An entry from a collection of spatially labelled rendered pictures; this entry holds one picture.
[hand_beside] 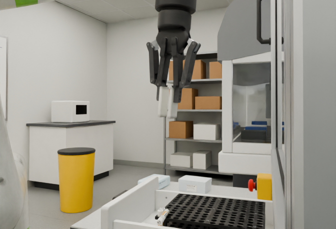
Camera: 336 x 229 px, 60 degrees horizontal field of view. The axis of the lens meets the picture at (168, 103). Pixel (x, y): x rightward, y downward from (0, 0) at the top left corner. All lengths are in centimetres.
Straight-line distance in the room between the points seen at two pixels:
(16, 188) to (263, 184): 72
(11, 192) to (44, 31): 445
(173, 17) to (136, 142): 504
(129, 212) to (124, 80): 508
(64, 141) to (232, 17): 307
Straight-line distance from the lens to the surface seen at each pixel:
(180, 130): 474
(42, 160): 441
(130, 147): 570
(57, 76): 496
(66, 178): 337
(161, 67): 67
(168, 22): 64
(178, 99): 64
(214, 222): 65
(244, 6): 155
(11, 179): 50
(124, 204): 71
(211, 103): 460
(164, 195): 87
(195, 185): 132
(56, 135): 418
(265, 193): 100
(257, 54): 149
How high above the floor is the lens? 114
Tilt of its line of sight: 1 degrees up
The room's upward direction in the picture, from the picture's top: straight up
